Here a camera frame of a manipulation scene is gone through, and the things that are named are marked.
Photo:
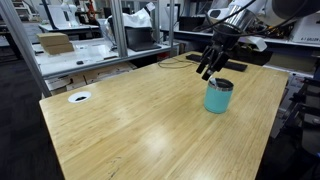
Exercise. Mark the white machine housing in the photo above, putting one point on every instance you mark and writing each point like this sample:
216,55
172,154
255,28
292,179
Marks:
306,30

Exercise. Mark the teal metal mug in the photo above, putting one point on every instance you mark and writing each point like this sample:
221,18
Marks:
216,101

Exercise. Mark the small black mouse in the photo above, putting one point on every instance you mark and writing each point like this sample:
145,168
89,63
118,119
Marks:
80,62

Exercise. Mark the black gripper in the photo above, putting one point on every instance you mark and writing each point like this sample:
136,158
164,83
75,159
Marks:
223,41

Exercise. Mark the white plastic bag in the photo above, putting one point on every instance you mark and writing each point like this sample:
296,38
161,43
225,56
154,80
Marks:
136,18

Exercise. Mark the white table grommet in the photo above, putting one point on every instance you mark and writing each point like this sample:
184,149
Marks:
79,96

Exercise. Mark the black computer keyboard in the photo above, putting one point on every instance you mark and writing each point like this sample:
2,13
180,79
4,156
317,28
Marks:
238,66

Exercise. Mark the black metal cart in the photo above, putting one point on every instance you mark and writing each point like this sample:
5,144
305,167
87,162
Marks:
306,110

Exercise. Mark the black laptop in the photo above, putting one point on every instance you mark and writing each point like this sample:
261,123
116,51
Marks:
140,38

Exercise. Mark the long background bench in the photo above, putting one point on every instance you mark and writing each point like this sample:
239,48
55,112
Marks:
290,42

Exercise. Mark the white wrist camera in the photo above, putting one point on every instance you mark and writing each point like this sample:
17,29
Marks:
218,14

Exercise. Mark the flattened cardboard boxes pile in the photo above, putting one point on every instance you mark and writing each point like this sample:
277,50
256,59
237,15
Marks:
100,73

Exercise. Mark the white background equipment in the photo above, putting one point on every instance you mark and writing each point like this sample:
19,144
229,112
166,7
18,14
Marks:
61,15

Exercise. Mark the brown cardboard box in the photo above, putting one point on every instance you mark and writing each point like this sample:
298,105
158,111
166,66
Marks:
60,49
53,38

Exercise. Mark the aluminium frame post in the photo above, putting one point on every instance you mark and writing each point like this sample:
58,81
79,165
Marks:
156,26
171,20
23,50
119,30

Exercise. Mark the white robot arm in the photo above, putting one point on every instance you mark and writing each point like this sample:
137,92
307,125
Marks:
240,18

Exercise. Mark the white workbench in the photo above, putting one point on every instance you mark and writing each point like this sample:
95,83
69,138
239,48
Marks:
86,53

